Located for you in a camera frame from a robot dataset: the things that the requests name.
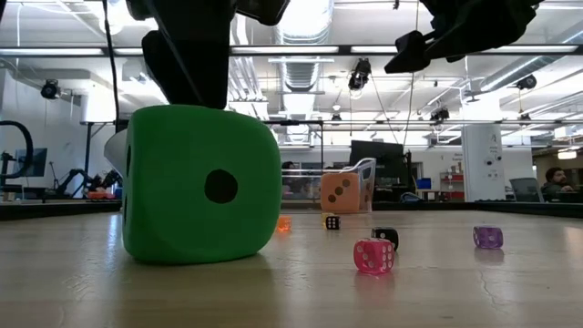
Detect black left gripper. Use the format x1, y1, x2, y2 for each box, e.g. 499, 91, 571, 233
125, 0, 291, 110

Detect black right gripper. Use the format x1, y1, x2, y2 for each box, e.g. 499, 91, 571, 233
384, 0, 546, 75

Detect large orange foam die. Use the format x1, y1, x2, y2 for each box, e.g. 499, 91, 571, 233
320, 171, 361, 214

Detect large green foam die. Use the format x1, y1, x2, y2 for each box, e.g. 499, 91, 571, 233
121, 104, 282, 266

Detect small black round-cornered die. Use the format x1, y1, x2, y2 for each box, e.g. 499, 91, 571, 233
371, 226, 400, 251

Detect small purple translucent die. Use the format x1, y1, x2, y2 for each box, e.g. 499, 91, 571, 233
472, 225, 505, 250

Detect small pink translucent die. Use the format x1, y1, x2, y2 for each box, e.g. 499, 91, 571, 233
353, 237, 396, 275

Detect black ceiling spotlight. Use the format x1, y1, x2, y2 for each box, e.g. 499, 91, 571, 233
39, 79, 63, 100
515, 74, 538, 91
347, 57, 373, 99
430, 107, 452, 125

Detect black overhead crossbar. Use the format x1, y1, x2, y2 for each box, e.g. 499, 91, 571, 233
0, 44, 583, 57

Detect black monitor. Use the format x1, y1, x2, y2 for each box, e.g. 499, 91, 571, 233
349, 139, 405, 201

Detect white column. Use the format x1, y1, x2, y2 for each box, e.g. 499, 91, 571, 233
461, 123, 506, 203

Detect red shelf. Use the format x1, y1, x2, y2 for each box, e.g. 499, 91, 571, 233
439, 170, 465, 201

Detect clear plastic bin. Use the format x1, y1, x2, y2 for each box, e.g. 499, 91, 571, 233
280, 157, 377, 214

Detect background robot arms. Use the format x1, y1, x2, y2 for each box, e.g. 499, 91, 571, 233
54, 168, 124, 201

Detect grey office chair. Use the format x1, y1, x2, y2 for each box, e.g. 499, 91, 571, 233
508, 177, 546, 204

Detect person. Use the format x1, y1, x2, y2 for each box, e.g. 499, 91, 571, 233
540, 166, 578, 204

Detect black hanging cable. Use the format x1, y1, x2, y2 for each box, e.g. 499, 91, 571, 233
100, 0, 122, 133

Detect white bullet security camera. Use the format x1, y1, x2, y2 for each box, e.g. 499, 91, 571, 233
103, 129, 129, 179

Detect black background rig frame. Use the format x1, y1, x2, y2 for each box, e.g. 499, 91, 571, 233
80, 118, 583, 201

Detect slanted silver ceiling duct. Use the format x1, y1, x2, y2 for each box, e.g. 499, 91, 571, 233
477, 20, 583, 92

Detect wall monitor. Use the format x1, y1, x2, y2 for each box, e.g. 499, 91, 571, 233
13, 148, 48, 179

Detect black curved hose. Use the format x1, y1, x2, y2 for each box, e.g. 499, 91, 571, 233
0, 120, 36, 181

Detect black aluminium table frame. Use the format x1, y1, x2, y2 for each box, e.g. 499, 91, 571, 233
0, 199, 583, 222

